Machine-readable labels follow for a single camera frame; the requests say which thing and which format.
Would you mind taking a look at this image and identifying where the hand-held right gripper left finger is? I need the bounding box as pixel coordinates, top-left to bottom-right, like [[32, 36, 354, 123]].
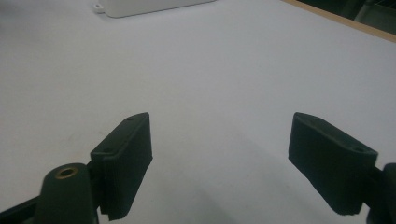
[[90, 112, 154, 222]]

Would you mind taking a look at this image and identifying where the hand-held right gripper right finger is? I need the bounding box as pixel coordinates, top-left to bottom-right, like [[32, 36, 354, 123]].
[[288, 111, 379, 217]]

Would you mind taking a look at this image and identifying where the white plastic box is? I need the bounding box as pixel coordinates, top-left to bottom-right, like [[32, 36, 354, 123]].
[[92, 0, 218, 19]]

